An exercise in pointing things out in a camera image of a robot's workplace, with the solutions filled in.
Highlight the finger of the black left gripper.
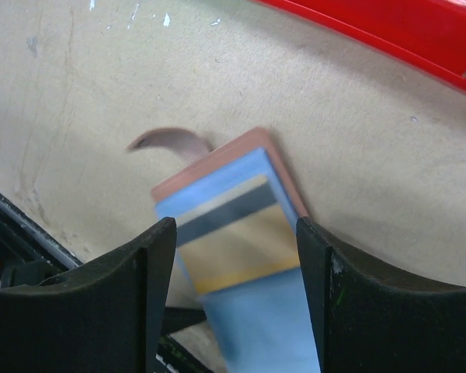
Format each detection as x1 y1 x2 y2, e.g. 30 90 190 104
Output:
161 306 207 335

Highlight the gold card magnetic stripe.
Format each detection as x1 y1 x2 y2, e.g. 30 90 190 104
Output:
176 175 299 295

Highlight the red bin right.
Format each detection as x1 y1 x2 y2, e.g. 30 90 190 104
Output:
268 0 466 93

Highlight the brown leather card holder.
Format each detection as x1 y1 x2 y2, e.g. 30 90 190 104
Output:
126 126 322 373

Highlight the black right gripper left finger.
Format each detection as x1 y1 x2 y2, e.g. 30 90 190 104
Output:
0 218 176 372

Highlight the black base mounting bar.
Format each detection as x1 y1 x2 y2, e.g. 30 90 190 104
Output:
0 194 206 372

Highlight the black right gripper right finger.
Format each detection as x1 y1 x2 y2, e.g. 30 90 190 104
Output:
296 218 466 372

